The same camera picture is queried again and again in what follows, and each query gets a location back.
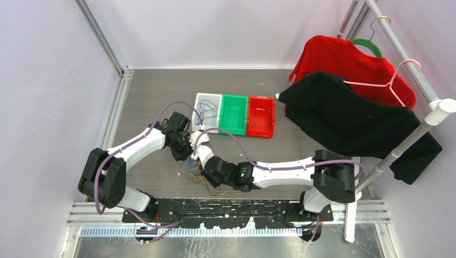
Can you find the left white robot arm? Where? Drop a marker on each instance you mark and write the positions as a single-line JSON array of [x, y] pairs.
[[104, 174]]

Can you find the aluminium frame rail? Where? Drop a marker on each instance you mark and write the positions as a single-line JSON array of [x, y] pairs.
[[99, 27]]

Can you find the black shirt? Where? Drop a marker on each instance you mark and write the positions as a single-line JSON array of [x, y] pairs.
[[329, 111]]

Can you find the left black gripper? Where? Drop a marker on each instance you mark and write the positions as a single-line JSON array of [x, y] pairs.
[[182, 156]]

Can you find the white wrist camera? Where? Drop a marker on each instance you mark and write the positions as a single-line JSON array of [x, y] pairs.
[[197, 138], [202, 154]]

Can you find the pink clothes hanger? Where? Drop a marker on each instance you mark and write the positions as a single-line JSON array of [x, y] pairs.
[[390, 83]]

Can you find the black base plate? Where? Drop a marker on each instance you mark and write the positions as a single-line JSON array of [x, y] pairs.
[[231, 213]]

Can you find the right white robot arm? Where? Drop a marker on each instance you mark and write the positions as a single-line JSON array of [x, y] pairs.
[[330, 176]]

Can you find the white clothes rack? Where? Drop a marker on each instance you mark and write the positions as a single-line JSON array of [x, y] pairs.
[[439, 108]]

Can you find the red shirt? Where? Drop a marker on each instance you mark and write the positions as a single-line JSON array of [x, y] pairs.
[[341, 58]]

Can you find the red plastic bin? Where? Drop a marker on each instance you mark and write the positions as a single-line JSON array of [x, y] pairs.
[[260, 117]]

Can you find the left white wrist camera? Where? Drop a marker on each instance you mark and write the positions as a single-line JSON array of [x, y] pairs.
[[197, 138]]

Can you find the white plastic bin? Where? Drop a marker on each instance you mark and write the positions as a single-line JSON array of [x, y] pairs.
[[208, 106]]

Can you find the green clothes hanger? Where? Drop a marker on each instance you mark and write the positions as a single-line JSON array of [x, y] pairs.
[[367, 43]]

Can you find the green plastic bin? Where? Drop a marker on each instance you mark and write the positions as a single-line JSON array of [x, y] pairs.
[[233, 114]]

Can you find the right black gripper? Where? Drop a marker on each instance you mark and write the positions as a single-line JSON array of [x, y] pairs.
[[213, 183]]

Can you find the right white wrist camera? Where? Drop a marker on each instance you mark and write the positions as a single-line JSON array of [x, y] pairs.
[[202, 154]]

